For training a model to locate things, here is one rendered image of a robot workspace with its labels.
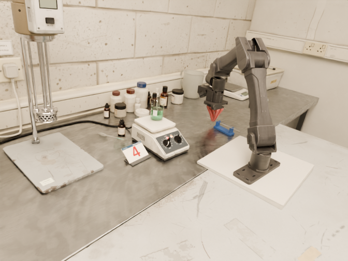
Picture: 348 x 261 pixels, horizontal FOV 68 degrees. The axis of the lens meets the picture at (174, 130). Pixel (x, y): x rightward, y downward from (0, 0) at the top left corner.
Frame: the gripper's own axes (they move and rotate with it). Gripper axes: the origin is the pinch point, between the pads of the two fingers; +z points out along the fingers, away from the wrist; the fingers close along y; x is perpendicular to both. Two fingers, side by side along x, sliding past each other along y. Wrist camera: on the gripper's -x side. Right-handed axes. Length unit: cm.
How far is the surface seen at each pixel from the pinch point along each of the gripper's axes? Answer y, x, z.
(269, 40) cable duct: -104, -41, -31
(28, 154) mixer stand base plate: 77, -12, 1
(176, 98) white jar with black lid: -1.9, -29.5, -1.8
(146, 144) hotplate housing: 41.0, 3.7, 0.7
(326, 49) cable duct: -109, 1, -30
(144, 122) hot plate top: 38.8, -1.4, -6.0
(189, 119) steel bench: 5.9, -10.0, 2.6
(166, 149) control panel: 38.3, 11.9, -0.5
